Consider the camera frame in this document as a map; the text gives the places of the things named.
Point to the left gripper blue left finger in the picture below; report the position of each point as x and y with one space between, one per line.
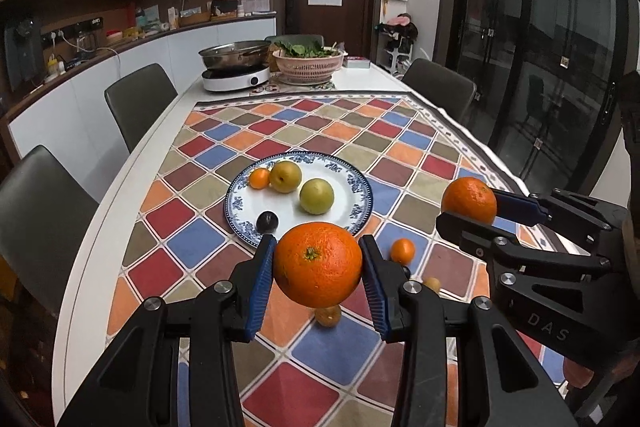
231 311

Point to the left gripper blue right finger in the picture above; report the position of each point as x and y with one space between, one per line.
406 311

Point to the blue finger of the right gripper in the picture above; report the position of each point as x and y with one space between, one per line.
521 209
487 239

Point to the brown kiwi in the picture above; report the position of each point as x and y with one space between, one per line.
328 317
433 283

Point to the large orange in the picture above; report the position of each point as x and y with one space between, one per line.
317 264
469 197

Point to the small orange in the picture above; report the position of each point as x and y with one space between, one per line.
259 178
403 251

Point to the dark plum front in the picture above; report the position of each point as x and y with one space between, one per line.
267 222

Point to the green pear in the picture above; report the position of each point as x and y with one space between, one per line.
316 196

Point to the golden round pear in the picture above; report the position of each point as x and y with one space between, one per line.
285 176

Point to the colourful checkered tablecloth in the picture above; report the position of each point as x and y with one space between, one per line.
296 372

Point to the blue white porcelain plate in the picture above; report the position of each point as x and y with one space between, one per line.
351 209

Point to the grey chair right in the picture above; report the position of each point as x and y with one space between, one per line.
441 86

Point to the grey chair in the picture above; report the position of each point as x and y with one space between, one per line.
137 100
441 86
45 214

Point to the grey chair near left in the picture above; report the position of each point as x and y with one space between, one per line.
45 214

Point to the small box on table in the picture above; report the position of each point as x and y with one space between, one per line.
356 62

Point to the grey chair far left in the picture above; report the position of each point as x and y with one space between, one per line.
137 100

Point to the white induction cooker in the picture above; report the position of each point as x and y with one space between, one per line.
235 79

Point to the pink basket with greens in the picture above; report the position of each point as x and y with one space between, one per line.
307 65

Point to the steel pot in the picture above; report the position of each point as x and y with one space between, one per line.
240 54

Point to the black coffee machine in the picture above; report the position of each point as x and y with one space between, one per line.
24 53

